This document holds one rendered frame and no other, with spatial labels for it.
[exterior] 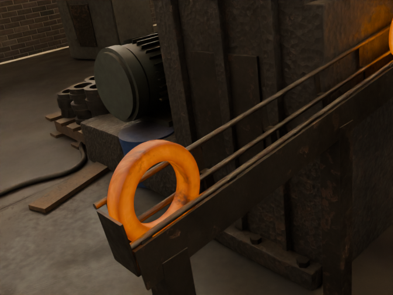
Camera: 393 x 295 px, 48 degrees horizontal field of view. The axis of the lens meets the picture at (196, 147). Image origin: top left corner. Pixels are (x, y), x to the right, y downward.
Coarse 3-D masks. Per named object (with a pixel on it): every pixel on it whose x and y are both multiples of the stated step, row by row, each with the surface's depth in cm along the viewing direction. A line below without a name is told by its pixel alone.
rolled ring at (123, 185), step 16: (144, 144) 73; (160, 144) 72; (176, 144) 75; (128, 160) 70; (144, 160) 70; (160, 160) 73; (176, 160) 75; (192, 160) 78; (112, 176) 70; (128, 176) 69; (176, 176) 80; (192, 176) 79; (112, 192) 69; (128, 192) 69; (176, 192) 81; (192, 192) 80; (112, 208) 70; (128, 208) 70; (176, 208) 80; (128, 224) 71; (144, 224) 76
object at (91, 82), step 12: (84, 84) 284; (60, 96) 291; (72, 96) 273; (84, 96) 272; (96, 96) 251; (72, 108) 279; (84, 108) 274; (96, 108) 255; (48, 120) 305; (60, 120) 294; (72, 120) 292; (84, 120) 277; (60, 132) 310; (72, 132) 292; (72, 144) 285; (84, 144) 282
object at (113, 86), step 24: (120, 48) 208; (144, 48) 213; (96, 72) 222; (120, 72) 205; (144, 72) 207; (120, 96) 213; (144, 96) 207; (96, 120) 249; (120, 120) 226; (144, 120) 235; (168, 120) 220; (96, 144) 243; (168, 168) 195; (168, 192) 203
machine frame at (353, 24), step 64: (192, 0) 140; (256, 0) 121; (320, 0) 113; (384, 0) 126; (192, 64) 150; (256, 64) 129; (320, 64) 113; (384, 64) 134; (192, 128) 163; (256, 128) 138; (384, 128) 144; (384, 192) 154; (256, 256) 154; (320, 256) 139
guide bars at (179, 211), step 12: (360, 84) 108; (348, 96) 105; (324, 108) 100; (312, 120) 97; (288, 132) 94; (276, 144) 90; (240, 168) 85; (228, 180) 82; (204, 192) 80; (192, 204) 78; (168, 216) 75; (180, 216) 76; (156, 228) 73; (144, 240) 72
